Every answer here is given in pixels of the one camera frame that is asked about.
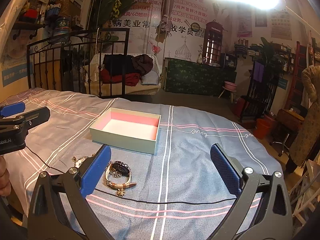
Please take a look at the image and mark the silver chain necklace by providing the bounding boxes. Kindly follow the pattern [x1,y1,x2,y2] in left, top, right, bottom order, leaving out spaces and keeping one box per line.
[71,154,96,169]

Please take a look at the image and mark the beige strap wristwatch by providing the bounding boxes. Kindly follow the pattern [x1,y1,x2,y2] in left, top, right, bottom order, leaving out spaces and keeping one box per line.
[105,161,137,190]

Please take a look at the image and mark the person's left hand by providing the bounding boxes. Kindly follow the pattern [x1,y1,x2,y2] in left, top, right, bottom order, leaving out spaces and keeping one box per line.
[0,156,11,197]

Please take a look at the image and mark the red bucket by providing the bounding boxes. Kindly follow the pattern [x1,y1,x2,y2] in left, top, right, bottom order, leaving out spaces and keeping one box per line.
[253,119,272,139]

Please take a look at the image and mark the grey plaid bed sheet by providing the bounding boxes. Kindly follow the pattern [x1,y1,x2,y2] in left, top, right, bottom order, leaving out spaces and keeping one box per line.
[1,89,281,239]

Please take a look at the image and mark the wooden side table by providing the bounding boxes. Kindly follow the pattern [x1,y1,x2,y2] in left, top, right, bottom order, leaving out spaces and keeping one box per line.
[271,107,308,157]

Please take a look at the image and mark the mint box with pink lining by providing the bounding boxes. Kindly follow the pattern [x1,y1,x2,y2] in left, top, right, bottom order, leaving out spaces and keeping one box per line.
[89,107,161,154]

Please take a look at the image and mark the red and dark clothes pile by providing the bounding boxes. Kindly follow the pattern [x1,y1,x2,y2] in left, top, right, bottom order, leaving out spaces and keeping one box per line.
[100,54,153,86]

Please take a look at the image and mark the light blue pillow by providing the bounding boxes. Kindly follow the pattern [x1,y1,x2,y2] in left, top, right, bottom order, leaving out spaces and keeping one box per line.
[141,70,159,86]

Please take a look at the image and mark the black clothes rack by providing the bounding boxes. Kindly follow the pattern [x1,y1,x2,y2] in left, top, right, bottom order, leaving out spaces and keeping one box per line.
[239,61,279,122]

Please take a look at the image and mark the pink basin on stool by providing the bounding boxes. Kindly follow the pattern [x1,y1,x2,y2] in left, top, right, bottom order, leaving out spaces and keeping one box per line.
[219,81,237,103]

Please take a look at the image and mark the green floral covered cabinet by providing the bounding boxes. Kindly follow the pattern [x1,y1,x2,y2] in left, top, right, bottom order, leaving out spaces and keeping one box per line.
[162,57,236,96]

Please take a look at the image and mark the red phone booth decoration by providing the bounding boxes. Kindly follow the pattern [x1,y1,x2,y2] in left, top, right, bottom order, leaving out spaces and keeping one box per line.
[202,21,223,64]

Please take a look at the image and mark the black cable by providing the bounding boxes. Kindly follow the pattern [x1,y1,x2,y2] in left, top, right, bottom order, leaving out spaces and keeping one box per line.
[24,146,237,205]

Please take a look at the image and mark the black iron bed frame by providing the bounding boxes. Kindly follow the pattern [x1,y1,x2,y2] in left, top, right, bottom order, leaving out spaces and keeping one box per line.
[26,28,130,99]

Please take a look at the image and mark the wall shelf with items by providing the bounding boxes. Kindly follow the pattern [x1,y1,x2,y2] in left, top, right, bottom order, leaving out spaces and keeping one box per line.
[12,0,81,41]

